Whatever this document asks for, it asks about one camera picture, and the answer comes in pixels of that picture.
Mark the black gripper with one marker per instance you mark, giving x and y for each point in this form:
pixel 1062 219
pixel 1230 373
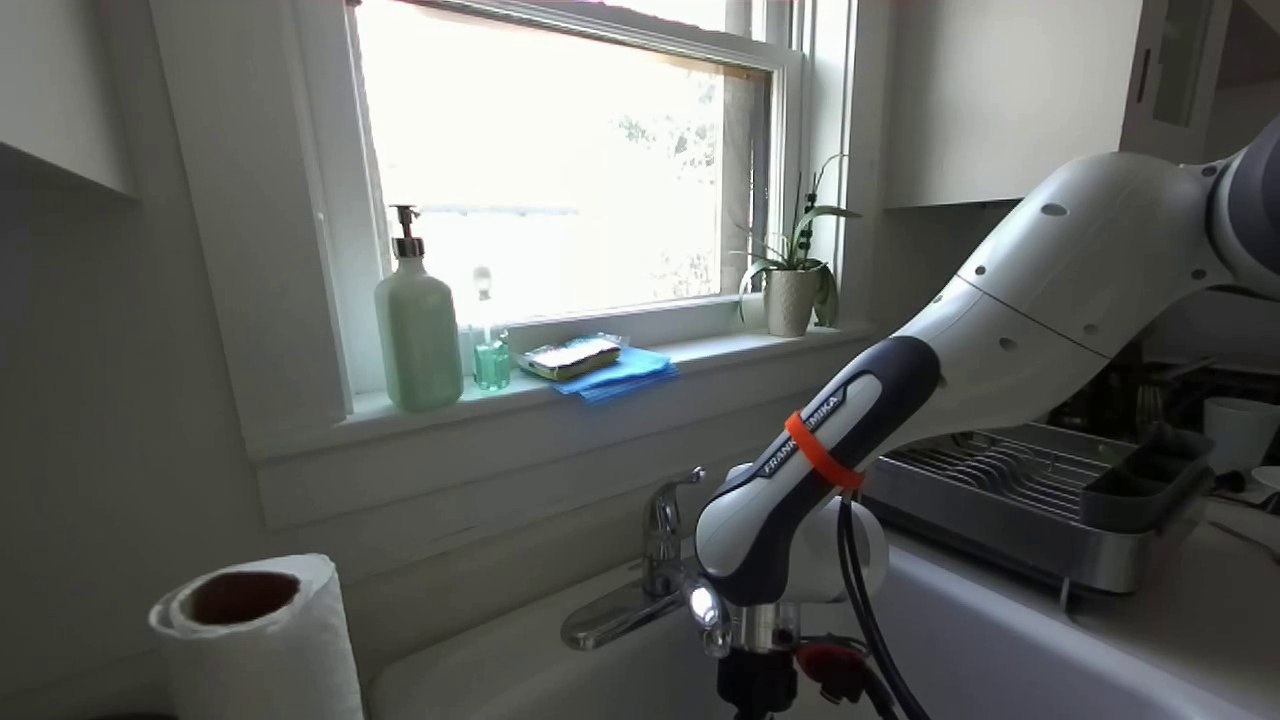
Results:
pixel 757 676

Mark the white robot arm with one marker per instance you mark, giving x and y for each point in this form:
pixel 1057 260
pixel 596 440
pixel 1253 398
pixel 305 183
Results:
pixel 1081 266

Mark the chrome sink faucet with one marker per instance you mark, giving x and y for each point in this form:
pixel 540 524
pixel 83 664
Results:
pixel 660 580

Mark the steel dish rack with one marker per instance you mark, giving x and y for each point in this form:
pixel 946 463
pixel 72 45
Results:
pixel 1012 499

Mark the dish sponge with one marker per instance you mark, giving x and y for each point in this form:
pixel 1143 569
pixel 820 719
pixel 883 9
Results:
pixel 567 363

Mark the white sink basin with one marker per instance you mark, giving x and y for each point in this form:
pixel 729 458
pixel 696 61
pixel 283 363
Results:
pixel 963 651

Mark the white potted plant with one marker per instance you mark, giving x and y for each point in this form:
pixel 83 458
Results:
pixel 793 281

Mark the small teal sanitizer bottle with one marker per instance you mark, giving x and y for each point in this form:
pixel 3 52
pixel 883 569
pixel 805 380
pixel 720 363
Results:
pixel 488 351

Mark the grey utensil caddy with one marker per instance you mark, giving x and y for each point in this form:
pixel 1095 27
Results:
pixel 1149 480

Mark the paper towel roll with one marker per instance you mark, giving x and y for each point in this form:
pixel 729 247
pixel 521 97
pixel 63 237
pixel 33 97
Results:
pixel 261 641

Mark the green soap pump bottle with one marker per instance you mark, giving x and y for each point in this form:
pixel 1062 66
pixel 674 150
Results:
pixel 419 326

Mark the white mug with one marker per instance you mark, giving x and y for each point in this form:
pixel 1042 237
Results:
pixel 1236 429

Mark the white window frame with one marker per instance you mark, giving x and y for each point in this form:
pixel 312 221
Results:
pixel 610 163

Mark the white wall cabinet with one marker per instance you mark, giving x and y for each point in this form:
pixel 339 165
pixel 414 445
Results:
pixel 990 97

